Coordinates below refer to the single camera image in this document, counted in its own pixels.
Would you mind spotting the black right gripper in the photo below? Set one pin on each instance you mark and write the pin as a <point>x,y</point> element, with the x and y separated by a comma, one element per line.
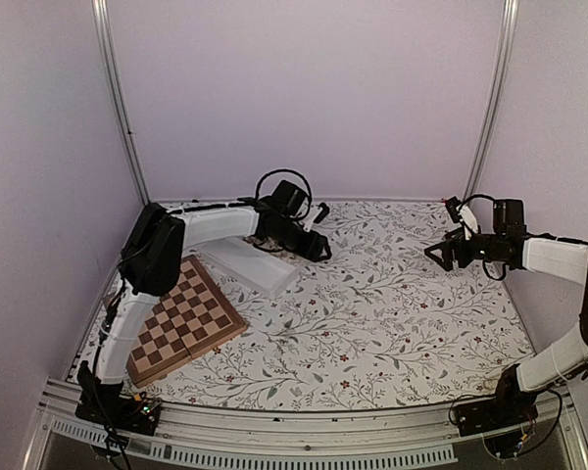
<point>448,247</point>

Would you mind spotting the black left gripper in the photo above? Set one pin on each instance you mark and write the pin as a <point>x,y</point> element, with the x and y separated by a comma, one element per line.
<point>310,251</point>

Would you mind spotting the wooden chess board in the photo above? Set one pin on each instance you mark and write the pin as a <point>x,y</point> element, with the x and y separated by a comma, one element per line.
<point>192,319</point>

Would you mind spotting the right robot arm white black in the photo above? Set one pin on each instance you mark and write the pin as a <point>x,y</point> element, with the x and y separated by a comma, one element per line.
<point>493,230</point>

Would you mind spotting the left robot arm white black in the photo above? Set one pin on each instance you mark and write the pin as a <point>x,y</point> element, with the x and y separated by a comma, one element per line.
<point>150,261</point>

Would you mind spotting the white plastic divided tray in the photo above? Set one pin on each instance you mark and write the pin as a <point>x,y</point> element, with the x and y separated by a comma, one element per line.
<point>268,274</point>

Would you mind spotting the floral patterned table mat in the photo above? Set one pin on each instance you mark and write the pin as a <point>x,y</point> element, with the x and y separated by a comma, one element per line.
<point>378,325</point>

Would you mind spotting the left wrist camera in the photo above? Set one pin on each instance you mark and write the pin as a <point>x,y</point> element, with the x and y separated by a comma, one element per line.
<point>315,216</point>

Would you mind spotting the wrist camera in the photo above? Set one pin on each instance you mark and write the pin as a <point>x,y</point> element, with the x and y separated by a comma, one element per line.
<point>461,214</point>
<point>315,216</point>

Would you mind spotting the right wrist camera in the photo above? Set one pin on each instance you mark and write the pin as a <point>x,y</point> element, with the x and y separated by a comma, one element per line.
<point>461,214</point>

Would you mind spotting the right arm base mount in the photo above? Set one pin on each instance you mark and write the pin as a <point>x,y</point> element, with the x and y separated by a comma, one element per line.
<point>474,417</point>

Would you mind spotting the front aluminium rail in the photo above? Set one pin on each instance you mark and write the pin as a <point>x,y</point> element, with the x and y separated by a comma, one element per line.
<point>201,437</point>

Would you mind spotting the right aluminium frame post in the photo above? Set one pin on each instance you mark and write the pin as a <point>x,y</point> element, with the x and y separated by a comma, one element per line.
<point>504,51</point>

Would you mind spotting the aluminium frame post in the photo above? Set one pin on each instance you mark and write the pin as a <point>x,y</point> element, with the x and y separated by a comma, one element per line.
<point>504,51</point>
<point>104,34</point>

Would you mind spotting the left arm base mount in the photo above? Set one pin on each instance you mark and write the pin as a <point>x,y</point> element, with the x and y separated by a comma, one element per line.
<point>105,405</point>

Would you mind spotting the left aluminium frame post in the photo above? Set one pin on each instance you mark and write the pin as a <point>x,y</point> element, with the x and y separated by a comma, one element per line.
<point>104,34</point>

